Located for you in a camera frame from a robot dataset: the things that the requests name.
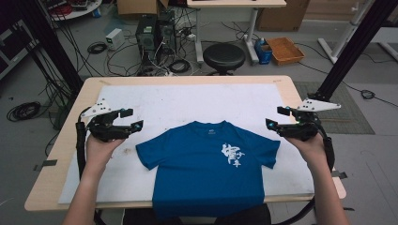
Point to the orange cardboard tray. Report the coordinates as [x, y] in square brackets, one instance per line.
[285, 50]

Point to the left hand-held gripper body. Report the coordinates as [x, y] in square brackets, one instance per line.
[106, 126]

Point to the black computer tower green label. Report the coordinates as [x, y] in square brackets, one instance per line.
[146, 37]

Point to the person's dark trousers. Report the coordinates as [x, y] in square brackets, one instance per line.
[137, 217]

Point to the large cardboard box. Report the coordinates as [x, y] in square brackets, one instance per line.
[281, 15]

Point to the blue bin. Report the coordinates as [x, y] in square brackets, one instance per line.
[264, 53]

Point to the person's right hand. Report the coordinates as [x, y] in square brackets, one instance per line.
[308, 150]

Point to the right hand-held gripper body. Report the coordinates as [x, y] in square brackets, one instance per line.
[300, 126]

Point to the grey tape strip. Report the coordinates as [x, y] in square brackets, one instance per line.
[340, 174]
[47, 163]

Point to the person's left hand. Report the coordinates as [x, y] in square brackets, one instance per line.
[101, 153]

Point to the light wooden table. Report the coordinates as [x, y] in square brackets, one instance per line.
[56, 181]

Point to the black round stool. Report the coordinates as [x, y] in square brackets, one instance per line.
[224, 56]

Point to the small cardboard box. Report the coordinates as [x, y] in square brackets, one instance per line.
[137, 7]

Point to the white power supply box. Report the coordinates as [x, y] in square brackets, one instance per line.
[114, 38]

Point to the blue t-shirt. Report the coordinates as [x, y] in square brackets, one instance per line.
[206, 175]

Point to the black metal post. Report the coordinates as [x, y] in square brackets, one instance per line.
[50, 47]
[353, 47]

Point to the white desk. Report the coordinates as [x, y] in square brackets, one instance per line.
[237, 3]

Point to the grey floor mat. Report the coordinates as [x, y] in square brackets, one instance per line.
[350, 120]

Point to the dark equipment rack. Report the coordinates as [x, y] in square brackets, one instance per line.
[14, 50]

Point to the white table mat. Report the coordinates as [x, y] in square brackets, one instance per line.
[187, 100]

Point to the round white table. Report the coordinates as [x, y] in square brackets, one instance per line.
[78, 7]

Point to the white metal stand frame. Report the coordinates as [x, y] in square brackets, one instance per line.
[344, 34]

